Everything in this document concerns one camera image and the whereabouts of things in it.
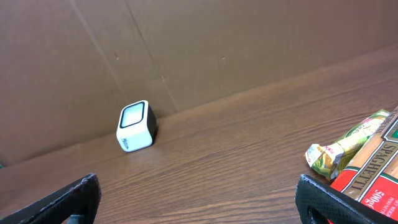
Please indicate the green yellow snack packet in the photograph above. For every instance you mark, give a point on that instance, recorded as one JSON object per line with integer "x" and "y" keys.
{"x": 330, "y": 160}

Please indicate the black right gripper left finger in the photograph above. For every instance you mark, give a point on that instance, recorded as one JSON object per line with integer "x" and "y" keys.
{"x": 77, "y": 202}

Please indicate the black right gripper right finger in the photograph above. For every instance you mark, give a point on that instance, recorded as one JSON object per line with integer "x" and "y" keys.
{"x": 319, "y": 203}

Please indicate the orange noodle packet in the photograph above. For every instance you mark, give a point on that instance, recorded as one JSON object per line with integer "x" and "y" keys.
{"x": 370, "y": 178}

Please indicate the white barcode scanner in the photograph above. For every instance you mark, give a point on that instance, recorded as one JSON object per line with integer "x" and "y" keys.
{"x": 137, "y": 126}

